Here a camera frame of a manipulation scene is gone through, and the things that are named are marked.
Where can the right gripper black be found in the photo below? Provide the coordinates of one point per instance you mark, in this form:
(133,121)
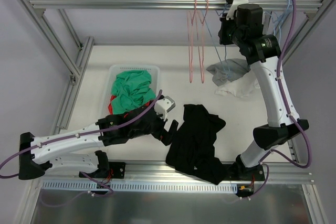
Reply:
(224,33)

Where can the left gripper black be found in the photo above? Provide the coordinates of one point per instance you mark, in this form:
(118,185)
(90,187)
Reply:
(161,130)

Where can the pink hanger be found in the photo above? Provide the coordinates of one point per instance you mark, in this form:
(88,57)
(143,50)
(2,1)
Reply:
(190,23)
(202,19)

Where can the black tank top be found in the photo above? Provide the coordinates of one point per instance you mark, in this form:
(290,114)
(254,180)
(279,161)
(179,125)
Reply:
(192,149)

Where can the blue hanger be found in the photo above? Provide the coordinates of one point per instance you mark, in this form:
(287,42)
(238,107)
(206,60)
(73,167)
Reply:
(280,17)
(275,26)
(222,60)

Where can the green tank top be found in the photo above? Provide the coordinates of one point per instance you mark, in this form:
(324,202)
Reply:
(132,90)

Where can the red tank top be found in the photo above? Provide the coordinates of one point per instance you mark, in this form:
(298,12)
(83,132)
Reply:
(110,108)

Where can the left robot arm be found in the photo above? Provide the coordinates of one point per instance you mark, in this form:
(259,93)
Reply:
(80,150)

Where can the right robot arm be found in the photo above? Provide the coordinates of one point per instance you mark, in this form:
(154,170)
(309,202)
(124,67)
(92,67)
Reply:
(243,27)

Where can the grey tank top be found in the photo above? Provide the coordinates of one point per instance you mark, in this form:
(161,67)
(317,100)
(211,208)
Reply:
(239,67)

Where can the white tank top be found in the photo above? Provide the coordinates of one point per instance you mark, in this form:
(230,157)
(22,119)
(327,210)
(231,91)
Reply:
(241,87)

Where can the white plastic basket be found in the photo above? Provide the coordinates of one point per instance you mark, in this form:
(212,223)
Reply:
(117,69)

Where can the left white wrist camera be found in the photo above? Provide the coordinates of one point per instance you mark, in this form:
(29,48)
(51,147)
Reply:
(163,106)

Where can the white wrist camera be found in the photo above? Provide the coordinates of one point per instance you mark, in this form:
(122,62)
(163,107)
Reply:
(163,106)
(236,5)

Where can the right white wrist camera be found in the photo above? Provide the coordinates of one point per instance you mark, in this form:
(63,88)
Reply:
(236,5)

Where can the white slotted cable duct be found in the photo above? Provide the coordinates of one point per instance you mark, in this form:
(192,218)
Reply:
(142,186)

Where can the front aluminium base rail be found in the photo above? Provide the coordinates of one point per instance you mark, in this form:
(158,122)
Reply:
(157,171)

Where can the aluminium hanging rail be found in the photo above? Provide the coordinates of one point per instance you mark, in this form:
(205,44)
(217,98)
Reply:
(302,5)

